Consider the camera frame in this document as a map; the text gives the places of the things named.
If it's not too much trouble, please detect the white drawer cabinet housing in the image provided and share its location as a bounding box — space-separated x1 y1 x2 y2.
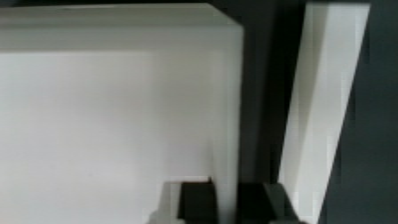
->
0 3 243 224

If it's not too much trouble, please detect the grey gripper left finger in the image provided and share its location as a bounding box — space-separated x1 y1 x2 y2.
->
147 181 218 224

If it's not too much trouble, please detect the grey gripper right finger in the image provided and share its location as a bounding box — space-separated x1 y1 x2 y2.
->
235 183 307 224

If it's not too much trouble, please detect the white U-shaped fence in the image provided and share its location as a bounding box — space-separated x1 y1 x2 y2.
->
278 2 370 224

